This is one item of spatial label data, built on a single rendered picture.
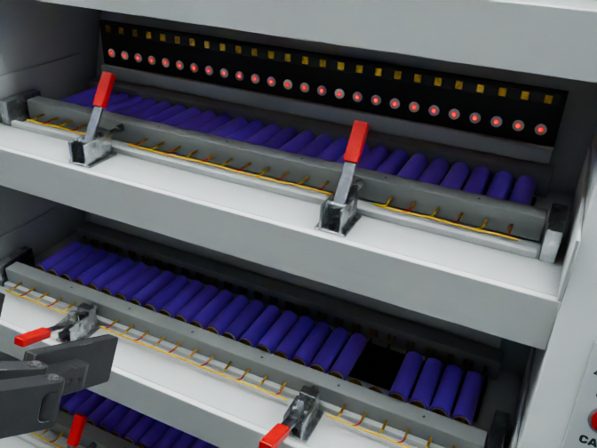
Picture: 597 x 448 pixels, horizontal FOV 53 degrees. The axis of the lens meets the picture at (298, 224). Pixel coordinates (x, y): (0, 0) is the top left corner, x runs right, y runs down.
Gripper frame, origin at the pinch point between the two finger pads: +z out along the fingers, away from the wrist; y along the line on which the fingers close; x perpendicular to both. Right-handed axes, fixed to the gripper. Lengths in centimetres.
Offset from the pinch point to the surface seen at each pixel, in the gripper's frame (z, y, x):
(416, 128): 31.4, 14.4, 22.4
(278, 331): 29.4, 5.8, -1.5
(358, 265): 17.2, 15.6, 8.7
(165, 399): 21.0, -0.8, -9.4
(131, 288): 28.4, -12.6, -2.0
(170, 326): 24.6, -4.3, -3.6
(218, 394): 22.4, 3.9, -7.6
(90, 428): 31.1, -15.8, -21.0
